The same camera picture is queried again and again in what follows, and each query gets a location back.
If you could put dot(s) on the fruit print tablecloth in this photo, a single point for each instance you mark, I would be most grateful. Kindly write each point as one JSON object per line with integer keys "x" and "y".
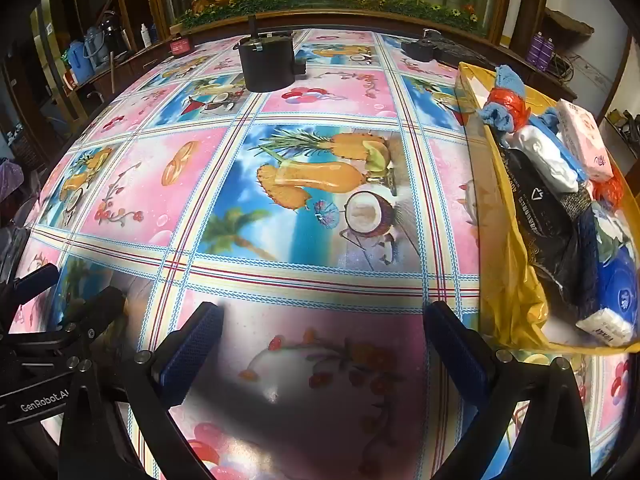
{"x": 310, "y": 270}

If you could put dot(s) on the blue cloth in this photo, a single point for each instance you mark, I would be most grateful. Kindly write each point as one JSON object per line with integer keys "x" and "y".
{"x": 507, "y": 80}
{"x": 497, "y": 117}

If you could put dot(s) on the small white tissue pack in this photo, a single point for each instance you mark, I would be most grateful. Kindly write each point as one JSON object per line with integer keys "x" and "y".
{"x": 605, "y": 327}

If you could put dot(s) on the yellow plastic bag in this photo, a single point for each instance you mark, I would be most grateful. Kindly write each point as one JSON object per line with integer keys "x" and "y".
{"x": 515, "y": 290}

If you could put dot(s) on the black plastic bag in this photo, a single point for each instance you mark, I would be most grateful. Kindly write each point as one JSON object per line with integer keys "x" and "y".
{"x": 540, "y": 220}

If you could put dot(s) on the wooden tank cabinet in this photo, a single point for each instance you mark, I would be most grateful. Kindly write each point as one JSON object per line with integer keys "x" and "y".
{"x": 350, "y": 19}

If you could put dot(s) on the brown knitted cloth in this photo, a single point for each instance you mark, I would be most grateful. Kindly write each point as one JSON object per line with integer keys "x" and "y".
{"x": 575, "y": 205}

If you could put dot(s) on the white bottle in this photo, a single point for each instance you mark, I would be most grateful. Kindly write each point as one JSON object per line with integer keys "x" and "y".
{"x": 146, "y": 35}

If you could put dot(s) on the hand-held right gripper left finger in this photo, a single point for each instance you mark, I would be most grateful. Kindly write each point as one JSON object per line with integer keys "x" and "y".
{"x": 195, "y": 347}

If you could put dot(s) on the dark navy cloth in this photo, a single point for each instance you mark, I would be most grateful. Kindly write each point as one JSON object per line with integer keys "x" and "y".
{"x": 590, "y": 260}

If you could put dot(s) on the orange plastic bag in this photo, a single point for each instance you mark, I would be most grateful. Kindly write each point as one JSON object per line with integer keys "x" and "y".
{"x": 607, "y": 190}

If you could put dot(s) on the wooden stick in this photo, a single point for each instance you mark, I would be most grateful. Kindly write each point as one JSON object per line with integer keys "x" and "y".
{"x": 114, "y": 77}

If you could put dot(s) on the pink tissue pack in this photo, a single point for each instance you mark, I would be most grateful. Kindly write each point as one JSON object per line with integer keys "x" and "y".
{"x": 585, "y": 140}

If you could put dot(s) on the grey-blue kettle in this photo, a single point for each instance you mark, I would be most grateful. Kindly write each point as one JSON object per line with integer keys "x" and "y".
{"x": 95, "y": 45}

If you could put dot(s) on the black tool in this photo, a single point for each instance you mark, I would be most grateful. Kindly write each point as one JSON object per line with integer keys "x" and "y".
{"x": 425, "y": 51}

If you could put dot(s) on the blue round-print pack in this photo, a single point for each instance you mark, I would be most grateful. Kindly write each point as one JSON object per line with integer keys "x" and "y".
{"x": 617, "y": 285}

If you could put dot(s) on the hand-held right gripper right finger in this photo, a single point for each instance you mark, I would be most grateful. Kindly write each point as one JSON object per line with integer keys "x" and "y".
{"x": 460, "y": 352}

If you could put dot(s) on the blue and white package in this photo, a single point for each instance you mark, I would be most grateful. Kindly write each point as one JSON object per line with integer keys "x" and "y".
{"x": 547, "y": 160}

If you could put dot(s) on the red jar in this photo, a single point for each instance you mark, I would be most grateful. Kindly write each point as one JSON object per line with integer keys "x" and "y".
{"x": 181, "y": 46}

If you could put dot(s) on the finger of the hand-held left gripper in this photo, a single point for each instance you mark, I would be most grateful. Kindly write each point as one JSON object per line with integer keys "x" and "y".
{"x": 95, "y": 312}
{"x": 35, "y": 280}

